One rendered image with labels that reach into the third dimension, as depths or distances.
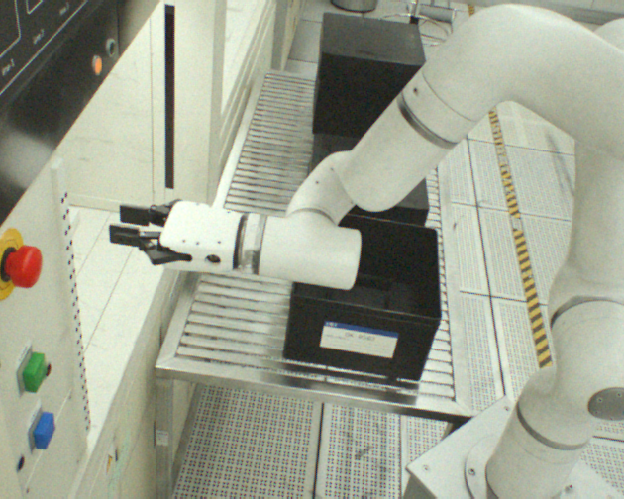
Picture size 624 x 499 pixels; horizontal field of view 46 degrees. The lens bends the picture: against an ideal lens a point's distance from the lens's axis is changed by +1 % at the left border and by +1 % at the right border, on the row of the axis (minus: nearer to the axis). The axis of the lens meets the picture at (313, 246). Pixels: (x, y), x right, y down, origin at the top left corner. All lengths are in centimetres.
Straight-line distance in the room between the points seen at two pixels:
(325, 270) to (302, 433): 135
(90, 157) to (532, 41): 97
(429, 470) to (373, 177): 63
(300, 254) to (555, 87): 38
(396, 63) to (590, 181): 115
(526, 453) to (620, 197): 48
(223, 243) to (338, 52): 112
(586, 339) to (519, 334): 175
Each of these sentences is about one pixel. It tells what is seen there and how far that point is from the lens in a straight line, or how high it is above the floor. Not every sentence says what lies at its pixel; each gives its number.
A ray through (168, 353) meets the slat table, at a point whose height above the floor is 76.
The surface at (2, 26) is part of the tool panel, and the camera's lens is 65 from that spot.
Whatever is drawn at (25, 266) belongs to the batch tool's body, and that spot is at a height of 136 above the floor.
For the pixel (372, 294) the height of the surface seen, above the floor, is 77.
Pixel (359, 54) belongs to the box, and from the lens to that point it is 201.
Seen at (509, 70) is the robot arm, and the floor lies 151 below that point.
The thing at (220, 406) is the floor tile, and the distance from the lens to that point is 231.
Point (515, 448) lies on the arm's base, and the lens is 123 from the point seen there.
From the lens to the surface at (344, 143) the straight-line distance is 189.
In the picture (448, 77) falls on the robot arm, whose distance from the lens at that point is 81.
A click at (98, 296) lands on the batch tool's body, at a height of 87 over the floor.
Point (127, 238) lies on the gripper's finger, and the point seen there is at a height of 119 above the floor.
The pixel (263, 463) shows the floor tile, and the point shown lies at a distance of 220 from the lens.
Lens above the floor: 182
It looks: 39 degrees down
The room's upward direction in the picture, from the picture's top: 9 degrees clockwise
